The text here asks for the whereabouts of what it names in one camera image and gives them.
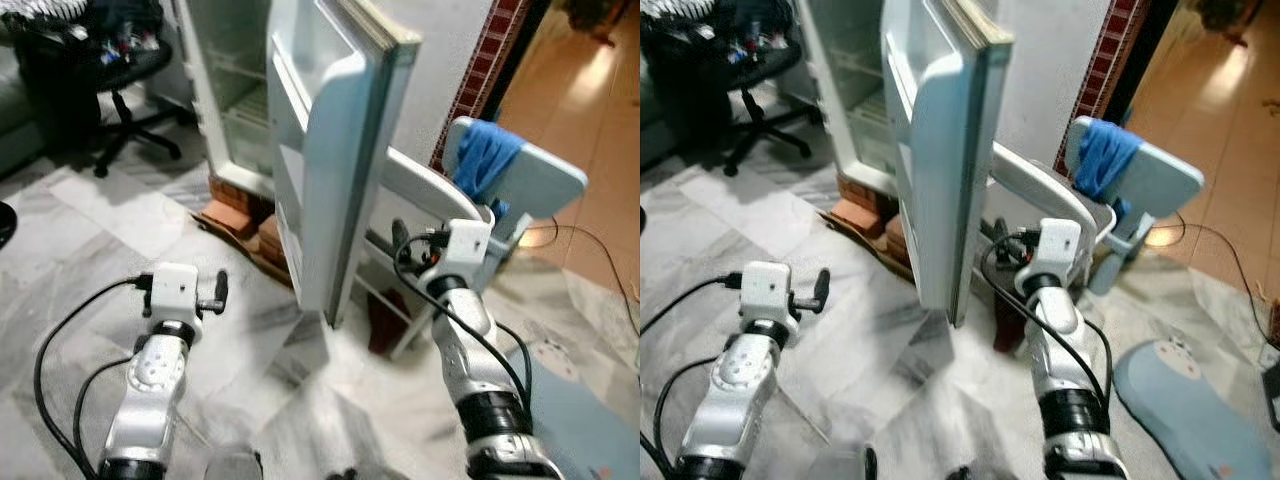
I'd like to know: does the silver fridge door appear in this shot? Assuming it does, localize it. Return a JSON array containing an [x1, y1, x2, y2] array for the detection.
[[265, 0, 423, 329], [880, 0, 1017, 327]]

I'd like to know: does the orange brick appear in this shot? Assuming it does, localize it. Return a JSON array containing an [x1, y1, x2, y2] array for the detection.
[[882, 212, 919, 283], [208, 175, 273, 217], [835, 175, 896, 213], [254, 214, 293, 287]]

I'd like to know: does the red cloth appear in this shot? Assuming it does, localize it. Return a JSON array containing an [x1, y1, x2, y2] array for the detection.
[[993, 300, 1027, 354], [368, 290, 411, 357]]

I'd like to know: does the blue cloth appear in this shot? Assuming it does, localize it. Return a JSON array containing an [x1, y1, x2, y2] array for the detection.
[[1075, 118, 1147, 227], [455, 120, 527, 219]]

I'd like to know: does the grey folding chair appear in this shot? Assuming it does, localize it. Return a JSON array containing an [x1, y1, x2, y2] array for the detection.
[[985, 115, 1207, 357], [350, 115, 591, 361]]

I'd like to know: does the silver left robot leg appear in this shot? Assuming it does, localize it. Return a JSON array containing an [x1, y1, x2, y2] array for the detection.
[[808, 445, 879, 480], [203, 450, 263, 480]]

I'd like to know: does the blue grey floor mat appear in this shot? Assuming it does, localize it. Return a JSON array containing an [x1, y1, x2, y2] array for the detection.
[[505, 338, 641, 480], [1113, 338, 1280, 480]]

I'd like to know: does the black office chair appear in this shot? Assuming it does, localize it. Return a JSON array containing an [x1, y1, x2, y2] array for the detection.
[[0, 0, 196, 179], [640, 0, 817, 179]]

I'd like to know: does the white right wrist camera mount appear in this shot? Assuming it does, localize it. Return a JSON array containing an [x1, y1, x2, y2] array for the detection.
[[1030, 218, 1084, 281], [437, 220, 494, 283]]

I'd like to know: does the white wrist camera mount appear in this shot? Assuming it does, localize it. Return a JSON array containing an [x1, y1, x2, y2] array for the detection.
[[1030, 218, 1084, 281], [437, 220, 494, 283], [740, 262, 795, 326], [148, 263, 201, 326]]

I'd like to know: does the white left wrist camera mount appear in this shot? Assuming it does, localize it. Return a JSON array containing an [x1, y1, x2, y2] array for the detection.
[[740, 262, 795, 326], [148, 263, 201, 326]]

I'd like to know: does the long black left arm cable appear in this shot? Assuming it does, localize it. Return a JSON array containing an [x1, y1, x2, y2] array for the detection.
[[33, 277, 153, 480], [640, 270, 747, 337]]

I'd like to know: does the thin black floor cable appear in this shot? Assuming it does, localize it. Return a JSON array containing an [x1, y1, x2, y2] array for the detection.
[[520, 220, 641, 311], [1165, 222, 1280, 323]]

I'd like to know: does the short black left arm cable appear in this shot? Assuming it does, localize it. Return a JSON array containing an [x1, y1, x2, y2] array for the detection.
[[652, 355, 723, 480], [72, 355, 137, 477]]

